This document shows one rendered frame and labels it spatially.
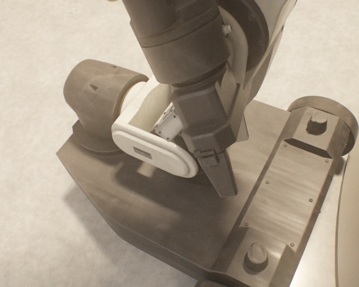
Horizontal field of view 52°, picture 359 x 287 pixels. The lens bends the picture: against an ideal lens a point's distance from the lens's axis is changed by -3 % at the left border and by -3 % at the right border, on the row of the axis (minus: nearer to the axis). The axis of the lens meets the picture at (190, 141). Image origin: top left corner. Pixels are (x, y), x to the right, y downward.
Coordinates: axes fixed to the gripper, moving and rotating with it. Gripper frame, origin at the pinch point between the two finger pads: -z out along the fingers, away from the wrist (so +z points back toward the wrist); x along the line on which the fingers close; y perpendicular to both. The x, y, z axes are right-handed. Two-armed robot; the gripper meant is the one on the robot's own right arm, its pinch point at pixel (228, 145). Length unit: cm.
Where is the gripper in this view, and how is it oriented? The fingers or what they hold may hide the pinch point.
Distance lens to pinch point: 45.5
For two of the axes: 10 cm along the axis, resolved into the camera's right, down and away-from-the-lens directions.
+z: -3.8, -8.0, -4.7
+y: 9.0, -1.8, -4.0
